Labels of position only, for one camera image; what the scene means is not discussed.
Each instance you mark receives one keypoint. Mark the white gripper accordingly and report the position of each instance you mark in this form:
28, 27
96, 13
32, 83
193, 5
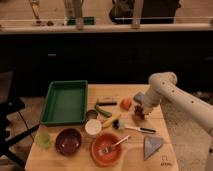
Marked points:
151, 100

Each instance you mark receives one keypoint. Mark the dark purple grapes bunch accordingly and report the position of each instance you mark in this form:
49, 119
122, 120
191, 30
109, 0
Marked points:
138, 110

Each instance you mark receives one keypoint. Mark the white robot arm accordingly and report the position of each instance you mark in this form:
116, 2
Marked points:
164, 85

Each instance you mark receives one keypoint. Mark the orange bowl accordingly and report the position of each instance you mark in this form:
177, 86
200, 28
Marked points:
101, 141

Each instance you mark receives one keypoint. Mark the purple bowl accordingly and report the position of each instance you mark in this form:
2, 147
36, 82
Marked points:
68, 141

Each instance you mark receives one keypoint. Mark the blue grey sponge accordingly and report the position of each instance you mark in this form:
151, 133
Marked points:
139, 97

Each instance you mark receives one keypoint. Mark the orange toy fruit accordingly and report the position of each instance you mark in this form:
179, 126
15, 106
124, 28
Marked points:
126, 104

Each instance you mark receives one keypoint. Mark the grey folded cloth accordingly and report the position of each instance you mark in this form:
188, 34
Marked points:
151, 145

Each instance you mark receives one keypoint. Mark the green cucumber toy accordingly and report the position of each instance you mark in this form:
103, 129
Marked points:
103, 112

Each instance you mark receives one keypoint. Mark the yellow banana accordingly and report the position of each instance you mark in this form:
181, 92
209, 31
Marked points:
110, 120

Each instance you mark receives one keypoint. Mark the small dark metal cup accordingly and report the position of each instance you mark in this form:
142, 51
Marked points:
91, 114

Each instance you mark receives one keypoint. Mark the white cup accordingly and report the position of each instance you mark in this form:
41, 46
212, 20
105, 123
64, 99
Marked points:
93, 127

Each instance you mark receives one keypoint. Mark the green plastic tray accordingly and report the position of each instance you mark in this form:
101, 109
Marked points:
65, 103

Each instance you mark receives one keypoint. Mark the green box on shelf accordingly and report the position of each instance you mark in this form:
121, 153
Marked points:
84, 21

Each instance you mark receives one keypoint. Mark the small green cup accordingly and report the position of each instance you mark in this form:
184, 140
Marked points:
43, 140

